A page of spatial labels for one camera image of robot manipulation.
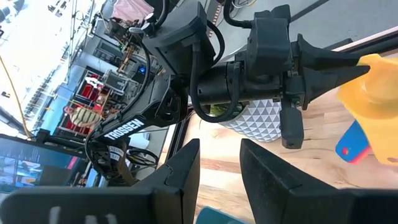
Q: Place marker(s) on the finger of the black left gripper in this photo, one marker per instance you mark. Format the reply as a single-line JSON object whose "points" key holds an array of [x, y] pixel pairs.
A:
{"points": [[320, 82], [317, 57]]}

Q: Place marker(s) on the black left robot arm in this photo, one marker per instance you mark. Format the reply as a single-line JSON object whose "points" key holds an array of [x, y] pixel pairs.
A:
{"points": [[124, 129]]}

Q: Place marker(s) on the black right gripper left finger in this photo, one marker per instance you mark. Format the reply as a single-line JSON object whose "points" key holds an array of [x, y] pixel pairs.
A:
{"points": [[177, 186]]}

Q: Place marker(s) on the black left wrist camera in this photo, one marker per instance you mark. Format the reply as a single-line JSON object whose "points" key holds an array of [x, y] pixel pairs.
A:
{"points": [[269, 40]]}

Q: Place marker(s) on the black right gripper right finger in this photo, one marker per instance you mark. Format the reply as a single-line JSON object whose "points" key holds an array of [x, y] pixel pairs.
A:
{"points": [[273, 193]]}

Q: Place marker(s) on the yellow measuring cup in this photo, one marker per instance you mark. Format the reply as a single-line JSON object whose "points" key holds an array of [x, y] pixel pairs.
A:
{"points": [[376, 102]]}

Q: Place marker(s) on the potted plant white patterned pot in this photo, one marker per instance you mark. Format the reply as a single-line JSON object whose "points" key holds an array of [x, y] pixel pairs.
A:
{"points": [[258, 121]]}

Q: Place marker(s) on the computer monitor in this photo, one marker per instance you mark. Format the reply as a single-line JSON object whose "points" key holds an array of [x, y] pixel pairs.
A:
{"points": [[31, 168]]}

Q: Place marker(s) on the teal plastic basket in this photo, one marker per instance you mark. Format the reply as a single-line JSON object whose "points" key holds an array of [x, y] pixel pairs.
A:
{"points": [[217, 217]]}

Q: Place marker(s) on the light blue measuring cup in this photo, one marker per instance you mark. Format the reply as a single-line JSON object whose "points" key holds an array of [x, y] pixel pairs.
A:
{"points": [[353, 141]]}

